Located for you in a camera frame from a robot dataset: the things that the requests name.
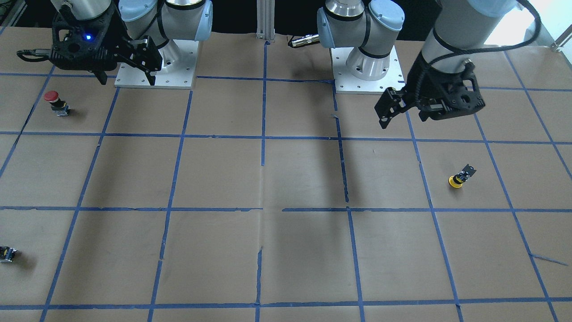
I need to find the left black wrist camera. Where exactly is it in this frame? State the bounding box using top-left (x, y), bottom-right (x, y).
top-left (418, 59), bottom-right (485, 120)

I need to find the red push button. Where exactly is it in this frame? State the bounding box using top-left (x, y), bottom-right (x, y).
top-left (43, 90), bottom-right (70, 117)

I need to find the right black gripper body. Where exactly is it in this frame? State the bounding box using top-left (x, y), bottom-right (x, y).
top-left (110, 37), bottom-right (163, 73)

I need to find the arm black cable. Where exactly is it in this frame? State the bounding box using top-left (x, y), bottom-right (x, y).
top-left (411, 0), bottom-right (542, 112)
top-left (16, 47), bottom-right (52, 62)

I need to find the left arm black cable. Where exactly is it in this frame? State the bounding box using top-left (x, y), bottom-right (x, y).
top-left (411, 0), bottom-right (542, 112)

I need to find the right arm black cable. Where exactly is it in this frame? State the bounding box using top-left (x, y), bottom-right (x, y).
top-left (16, 47), bottom-right (52, 62)

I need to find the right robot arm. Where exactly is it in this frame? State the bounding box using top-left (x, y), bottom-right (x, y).
top-left (47, 0), bottom-right (213, 89)

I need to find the silver cable connector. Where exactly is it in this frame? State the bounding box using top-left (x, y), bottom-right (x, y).
top-left (287, 34), bottom-right (320, 48)

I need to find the aluminium frame post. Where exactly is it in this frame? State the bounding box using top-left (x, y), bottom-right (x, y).
top-left (256, 0), bottom-right (275, 42)

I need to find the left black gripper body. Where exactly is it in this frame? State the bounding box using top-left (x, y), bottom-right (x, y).
top-left (374, 87), bottom-right (421, 120)

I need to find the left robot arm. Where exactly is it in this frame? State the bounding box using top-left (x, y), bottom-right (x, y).
top-left (317, 0), bottom-right (517, 129)

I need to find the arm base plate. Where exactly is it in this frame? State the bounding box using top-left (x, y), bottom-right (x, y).
top-left (330, 47), bottom-right (405, 94)
top-left (114, 39), bottom-right (202, 90)

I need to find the green push button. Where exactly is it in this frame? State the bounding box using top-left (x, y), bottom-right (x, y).
top-left (0, 246), bottom-right (18, 263)

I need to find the yellow push button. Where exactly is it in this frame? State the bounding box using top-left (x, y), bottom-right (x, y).
top-left (449, 164), bottom-right (476, 188)

